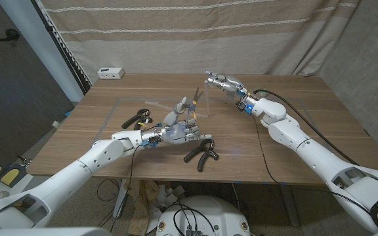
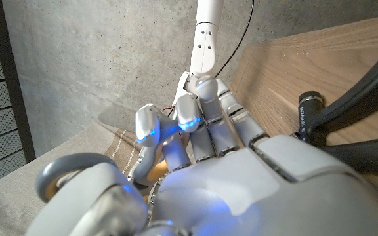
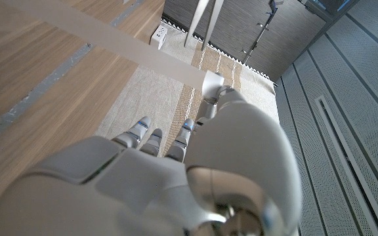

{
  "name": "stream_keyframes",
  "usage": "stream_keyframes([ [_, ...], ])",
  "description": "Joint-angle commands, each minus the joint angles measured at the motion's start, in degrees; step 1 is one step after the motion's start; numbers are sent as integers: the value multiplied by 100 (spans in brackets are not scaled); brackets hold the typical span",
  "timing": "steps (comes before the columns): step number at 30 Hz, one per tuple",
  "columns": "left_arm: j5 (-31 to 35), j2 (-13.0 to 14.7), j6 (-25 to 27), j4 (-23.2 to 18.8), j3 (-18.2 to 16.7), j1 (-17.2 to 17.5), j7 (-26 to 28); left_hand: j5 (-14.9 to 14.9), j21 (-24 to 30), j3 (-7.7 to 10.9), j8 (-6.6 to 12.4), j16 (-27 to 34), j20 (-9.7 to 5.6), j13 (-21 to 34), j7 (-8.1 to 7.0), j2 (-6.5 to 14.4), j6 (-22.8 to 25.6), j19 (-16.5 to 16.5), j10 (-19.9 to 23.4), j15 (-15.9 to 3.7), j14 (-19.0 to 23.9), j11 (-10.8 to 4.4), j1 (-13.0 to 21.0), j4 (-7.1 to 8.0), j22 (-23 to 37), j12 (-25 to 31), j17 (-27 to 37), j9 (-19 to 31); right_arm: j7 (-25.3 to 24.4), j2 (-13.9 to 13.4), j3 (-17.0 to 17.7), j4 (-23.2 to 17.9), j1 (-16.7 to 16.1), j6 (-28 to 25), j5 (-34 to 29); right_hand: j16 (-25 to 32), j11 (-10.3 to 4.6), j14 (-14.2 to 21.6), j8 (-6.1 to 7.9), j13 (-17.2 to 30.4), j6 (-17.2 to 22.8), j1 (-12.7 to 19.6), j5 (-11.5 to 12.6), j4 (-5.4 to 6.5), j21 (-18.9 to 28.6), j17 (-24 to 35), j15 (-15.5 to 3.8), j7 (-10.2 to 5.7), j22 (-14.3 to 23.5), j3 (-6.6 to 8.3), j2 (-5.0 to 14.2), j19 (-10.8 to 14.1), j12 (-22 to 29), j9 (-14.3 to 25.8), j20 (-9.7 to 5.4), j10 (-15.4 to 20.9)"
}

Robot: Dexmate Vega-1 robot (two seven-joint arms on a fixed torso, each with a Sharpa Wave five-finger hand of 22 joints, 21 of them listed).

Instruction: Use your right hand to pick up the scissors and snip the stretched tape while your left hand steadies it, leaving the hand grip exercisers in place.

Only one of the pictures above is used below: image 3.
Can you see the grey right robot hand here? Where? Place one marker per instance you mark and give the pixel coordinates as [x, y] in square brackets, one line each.
[235, 157]

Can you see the stretched clear tape strip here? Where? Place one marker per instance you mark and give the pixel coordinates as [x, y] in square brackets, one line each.
[126, 46]

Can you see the grey tape table outline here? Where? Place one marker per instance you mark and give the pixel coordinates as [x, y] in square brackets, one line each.
[44, 85]

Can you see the beige striped curtain backdrop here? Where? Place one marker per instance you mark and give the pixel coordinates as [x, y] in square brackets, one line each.
[149, 98]

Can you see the dark grey door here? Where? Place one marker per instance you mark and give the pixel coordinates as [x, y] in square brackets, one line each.
[241, 32]

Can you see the white power strip box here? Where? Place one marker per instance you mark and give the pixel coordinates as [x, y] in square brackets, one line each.
[159, 36]

